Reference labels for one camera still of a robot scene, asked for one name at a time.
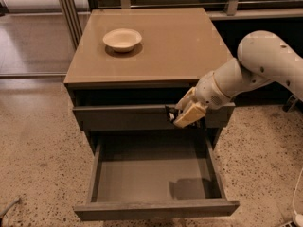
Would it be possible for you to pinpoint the white cable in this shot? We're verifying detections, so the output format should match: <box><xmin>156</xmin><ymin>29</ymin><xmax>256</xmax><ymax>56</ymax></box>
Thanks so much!
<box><xmin>280</xmin><ymin>167</ymin><xmax>303</xmax><ymax>227</ymax></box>

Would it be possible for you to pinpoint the metal frame post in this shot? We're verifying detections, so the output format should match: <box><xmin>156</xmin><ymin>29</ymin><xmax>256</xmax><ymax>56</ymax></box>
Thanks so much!
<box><xmin>59</xmin><ymin>0</ymin><xmax>82</xmax><ymax>49</ymax></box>

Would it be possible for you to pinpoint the grey shelf rail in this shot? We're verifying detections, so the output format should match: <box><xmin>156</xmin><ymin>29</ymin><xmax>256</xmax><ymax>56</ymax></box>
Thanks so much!
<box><xmin>84</xmin><ymin>0</ymin><xmax>303</xmax><ymax>21</ymax></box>

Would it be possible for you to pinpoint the grey floor cable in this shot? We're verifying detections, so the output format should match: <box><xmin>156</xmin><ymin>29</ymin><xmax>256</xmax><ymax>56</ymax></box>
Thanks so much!
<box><xmin>0</xmin><ymin>196</ymin><xmax>23</xmax><ymax>227</ymax></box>

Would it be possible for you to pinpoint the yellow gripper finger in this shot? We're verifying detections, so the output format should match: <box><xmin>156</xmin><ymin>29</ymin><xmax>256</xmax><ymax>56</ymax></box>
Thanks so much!
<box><xmin>175</xmin><ymin>87</ymin><xmax>196</xmax><ymax>110</ymax></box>
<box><xmin>173</xmin><ymin>102</ymin><xmax>207</xmax><ymax>128</ymax></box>

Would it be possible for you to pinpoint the white ceramic bowl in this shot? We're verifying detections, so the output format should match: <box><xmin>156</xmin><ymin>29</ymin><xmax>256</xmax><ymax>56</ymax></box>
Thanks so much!
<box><xmin>102</xmin><ymin>28</ymin><xmax>142</xmax><ymax>53</ymax></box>

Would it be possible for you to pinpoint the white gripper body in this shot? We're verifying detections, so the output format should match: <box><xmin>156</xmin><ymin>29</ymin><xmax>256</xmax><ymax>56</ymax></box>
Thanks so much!
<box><xmin>195</xmin><ymin>71</ymin><xmax>230</xmax><ymax>110</ymax></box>

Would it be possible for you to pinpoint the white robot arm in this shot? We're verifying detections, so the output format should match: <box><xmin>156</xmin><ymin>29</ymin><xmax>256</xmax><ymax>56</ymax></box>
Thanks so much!
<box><xmin>173</xmin><ymin>30</ymin><xmax>303</xmax><ymax>128</ymax></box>

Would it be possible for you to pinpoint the grey drawer cabinet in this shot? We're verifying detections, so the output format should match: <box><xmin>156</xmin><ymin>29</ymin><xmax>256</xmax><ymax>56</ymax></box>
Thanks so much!
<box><xmin>64</xmin><ymin>8</ymin><xmax>232</xmax><ymax>148</ymax></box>

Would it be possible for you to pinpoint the small metal floor bracket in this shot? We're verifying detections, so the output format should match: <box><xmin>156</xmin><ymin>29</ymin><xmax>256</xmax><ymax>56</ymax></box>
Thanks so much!
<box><xmin>282</xmin><ymin>95</ymin><xmax>301</xmax><ymax>113</ymax></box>

